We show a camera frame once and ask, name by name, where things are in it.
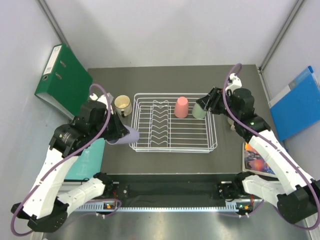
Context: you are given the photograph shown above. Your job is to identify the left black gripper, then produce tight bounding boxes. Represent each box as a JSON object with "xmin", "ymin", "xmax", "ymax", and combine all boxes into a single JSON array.
[{"xmin": 90, "ymin": 109, "xmax": 130, "ymax": 141}]

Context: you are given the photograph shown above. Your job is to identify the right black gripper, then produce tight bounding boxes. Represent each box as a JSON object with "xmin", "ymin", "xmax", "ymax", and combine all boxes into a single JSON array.
[{"xmin": 196, "ymin": 87, "xmax": 240, "ymax": 122}]

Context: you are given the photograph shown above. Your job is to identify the lilac plastic cup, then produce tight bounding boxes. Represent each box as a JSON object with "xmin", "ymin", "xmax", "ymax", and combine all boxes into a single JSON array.
[{"xmin": 106, "ymin": 125, "xmax": 140, "ymax": 145}]

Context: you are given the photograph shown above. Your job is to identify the sage green cup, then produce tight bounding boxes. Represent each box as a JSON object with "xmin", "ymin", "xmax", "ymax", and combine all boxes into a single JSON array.
[{"xmin": 192, "ymin": 103, "xmax": 207, "ymax": 119}]

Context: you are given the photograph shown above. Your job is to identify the pink plastic cup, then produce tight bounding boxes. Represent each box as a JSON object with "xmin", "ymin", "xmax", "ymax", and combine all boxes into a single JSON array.
[{"xmin": 174, "ymin": 96, "xmax": 189, "ymax": 119}]

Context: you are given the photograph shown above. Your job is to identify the cream mug black handle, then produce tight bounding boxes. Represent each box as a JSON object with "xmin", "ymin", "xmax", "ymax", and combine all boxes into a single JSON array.
[{"xmin": 114, "ymin": 95, "xmax": 133, "ymax": 118}]

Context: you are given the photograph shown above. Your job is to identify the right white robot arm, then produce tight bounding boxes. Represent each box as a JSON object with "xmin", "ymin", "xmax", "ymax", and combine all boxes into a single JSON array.
[{"xmin": 195, "ymin": 87, "xmax": 320, "ymax": 224}]

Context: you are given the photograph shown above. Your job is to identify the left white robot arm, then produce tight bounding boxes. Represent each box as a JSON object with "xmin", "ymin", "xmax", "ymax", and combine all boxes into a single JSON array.
[{"xmin": 11, "ymin": 100, "xmax": 139, "ymax": 236}]

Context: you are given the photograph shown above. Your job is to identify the teal cutting board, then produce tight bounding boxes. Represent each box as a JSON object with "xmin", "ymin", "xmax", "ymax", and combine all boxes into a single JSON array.
[{"xmin": 65, "ymin": 138, "xmax": 105, "ymax": 181}]

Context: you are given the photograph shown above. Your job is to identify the green lever arch binder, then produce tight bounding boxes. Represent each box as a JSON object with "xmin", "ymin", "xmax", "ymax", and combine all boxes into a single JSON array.
[{"xmin": 34, "ymin": 44, "xmax": 93, "ymax": 120}]

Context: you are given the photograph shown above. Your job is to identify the colourful book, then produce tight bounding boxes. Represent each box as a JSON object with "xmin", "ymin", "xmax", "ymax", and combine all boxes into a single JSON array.
[{"xmin": 242, "ymin": 142, "xmax": 276, "ymax": 178}]

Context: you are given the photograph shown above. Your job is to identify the blue folder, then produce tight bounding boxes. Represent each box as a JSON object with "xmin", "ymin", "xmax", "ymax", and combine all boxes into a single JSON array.
[{"xmin": 268, "ymin": 65, "xmax": 320, "ymax": 141}]

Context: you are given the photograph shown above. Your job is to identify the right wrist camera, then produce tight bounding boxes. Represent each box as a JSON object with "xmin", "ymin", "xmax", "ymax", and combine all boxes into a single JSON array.
[{"xmin": 225, "ymin": 73, "xmax": 242, "ymax": 93}]

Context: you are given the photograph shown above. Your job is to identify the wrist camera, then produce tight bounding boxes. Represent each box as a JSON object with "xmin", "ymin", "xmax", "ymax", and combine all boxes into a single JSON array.
[
  {"xmin": 225, "ymin": 73, "xmax": 242, "ymax": 93},
  {"xmin": 89, "ymin": 92, "xmax": 114, "ymax": 105}
]

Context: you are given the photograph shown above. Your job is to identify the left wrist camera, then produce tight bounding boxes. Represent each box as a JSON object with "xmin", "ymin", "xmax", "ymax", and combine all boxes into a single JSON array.
[{"xmin": 89, "ymin": 92, "xmax": 114, "ymax": 105}]

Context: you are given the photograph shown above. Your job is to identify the white wire dish rack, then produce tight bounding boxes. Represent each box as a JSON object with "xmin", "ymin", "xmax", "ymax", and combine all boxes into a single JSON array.
[{"xmin": 130, "ymin": 93, "xmax": 218, "ymax": 154}]

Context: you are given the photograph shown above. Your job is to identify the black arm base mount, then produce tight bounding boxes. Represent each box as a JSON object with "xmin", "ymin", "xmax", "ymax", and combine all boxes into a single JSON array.
[{"xmin": 95, "ymin": 173, "xmax": 246, "ymax": 208}]

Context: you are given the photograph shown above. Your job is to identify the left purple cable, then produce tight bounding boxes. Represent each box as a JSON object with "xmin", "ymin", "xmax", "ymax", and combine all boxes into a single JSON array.
[{"xmin": 10, "ymin": 83, "xmax": 112, "ymax": 237}]

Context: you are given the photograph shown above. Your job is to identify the purple cable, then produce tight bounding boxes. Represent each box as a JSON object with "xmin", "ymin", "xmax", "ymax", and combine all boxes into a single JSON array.
[
  {"xmin": 10, "ymin": 83, "xmax": 112, "ymax": 237},
  {"xmin": 223, "ymin": 62, "xmax": 320, "ymax": 231}
]

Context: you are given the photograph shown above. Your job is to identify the slotted cable duct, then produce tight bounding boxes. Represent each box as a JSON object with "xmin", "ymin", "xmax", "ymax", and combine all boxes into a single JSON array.
[{"xmin": 74, "ymin": 201, "xmax": 253, "ymax": 213}]

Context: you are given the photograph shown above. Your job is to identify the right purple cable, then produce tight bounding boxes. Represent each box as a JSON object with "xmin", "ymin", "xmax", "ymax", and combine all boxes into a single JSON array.
[{"xmin": 223, "ymin": 62, "xmax": 320, "ymax": 231}]

